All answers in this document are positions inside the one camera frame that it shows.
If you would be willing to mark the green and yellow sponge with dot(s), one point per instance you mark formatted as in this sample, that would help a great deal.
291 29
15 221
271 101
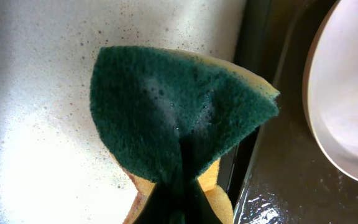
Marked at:
167 117

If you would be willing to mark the pink plate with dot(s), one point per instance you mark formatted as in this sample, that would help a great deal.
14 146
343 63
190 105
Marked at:
330 87

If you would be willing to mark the brown plastic tray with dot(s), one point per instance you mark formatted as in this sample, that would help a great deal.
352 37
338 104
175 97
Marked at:
280 174

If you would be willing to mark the black tray with soapy foam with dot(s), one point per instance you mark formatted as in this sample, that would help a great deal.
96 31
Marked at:
53 166

